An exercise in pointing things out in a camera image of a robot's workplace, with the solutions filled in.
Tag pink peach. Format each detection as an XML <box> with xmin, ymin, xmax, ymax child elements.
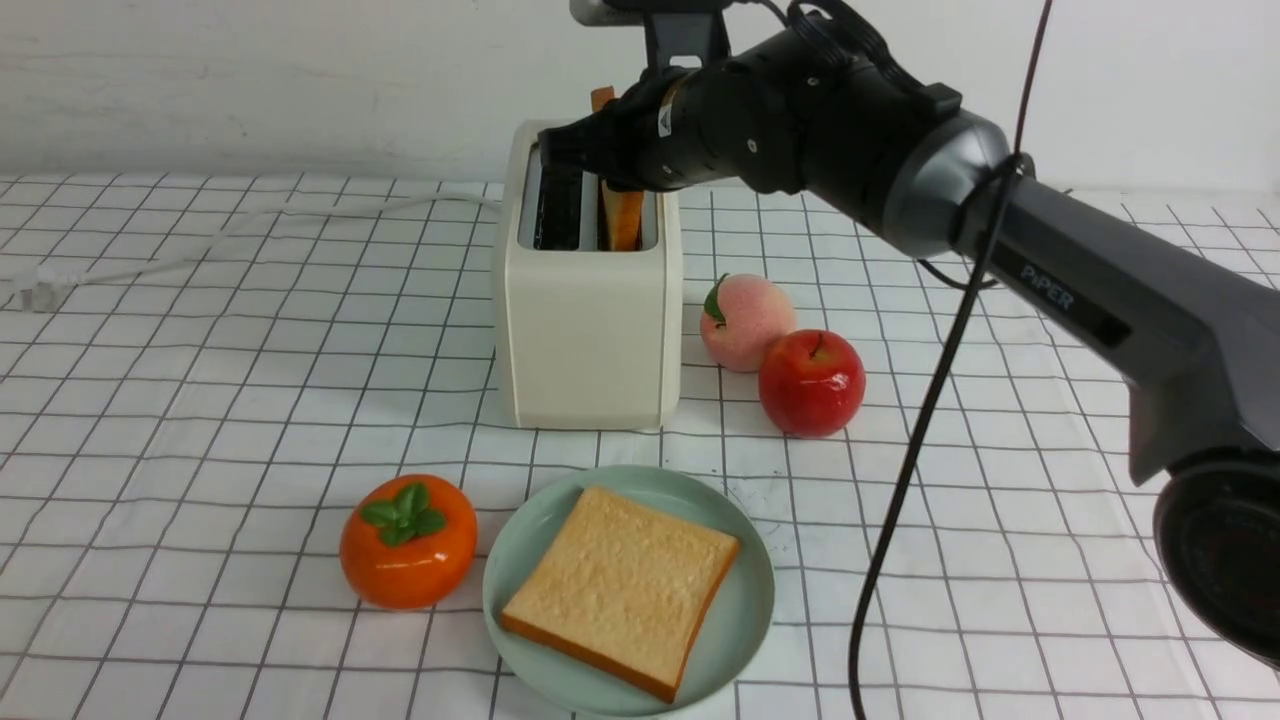
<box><xmin>700</xmin><ymin>273</ymin><xmax>797</xmax><ymax>373</ymax></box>

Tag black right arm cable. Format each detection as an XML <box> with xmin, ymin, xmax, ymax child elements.
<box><xmin>780</xmin><ymin>0</ymin><xmax>1056</xmax><ymax>720</ymax></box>

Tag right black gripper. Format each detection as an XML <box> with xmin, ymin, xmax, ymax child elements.
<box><xmin>538</xmin><ymin>56</ymin><xmax>812</xmax><ymax>195</ymax></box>

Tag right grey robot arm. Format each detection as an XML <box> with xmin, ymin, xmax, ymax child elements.
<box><xmin>538</xmin><ymin>31</ymin><xmax>1279</xmax><ymax>666</ymax></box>

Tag orange persimmon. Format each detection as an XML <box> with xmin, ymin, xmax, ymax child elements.
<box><xmin>338</xmin><ymin>474</ymin><xmax>479</xmax><ymax>611</ymax></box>

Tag cream white toaster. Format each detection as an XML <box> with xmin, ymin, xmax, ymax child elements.
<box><xmin>492</xmin><ymin>120</ymin><xmax>684</xmax><ymax>430</ymax></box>

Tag white power cord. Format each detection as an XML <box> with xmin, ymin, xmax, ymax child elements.
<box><xmin>10</xmin><ymin>192</ymin><xmax>503</xmax><ymax>313</ymax></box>

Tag light green plate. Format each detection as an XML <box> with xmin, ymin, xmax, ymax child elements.
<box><xmin>483</xmin><ymin>465</ymin><xmax>774</xmax><ymax>719</ymax></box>

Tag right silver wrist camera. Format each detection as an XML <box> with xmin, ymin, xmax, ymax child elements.
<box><xmin>570</xmin><ymin>0</ymin><xmax>733</xmax><ymax>69</ymax></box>

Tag toast slice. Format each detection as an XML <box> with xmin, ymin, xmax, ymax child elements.
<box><xmin>498</xmin><ymin>486</ymin><xmax>741</xmax><ymax>705</ymax></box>
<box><xmin>590</xmin><ymin>86</ymin><xmax>646</xmax><ymax>252</ymax></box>

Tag red apple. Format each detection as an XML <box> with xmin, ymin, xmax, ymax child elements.
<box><xmin>756</xmin><ymin>329</ymin><xmax>867</xmax><ymax>438</ymax></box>

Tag white checkered tablecloth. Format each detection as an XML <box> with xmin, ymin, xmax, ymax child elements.
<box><xmin>1</xmin><ymin>188</ymin><xmax>1277</xmax><ymax>719</ymax></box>

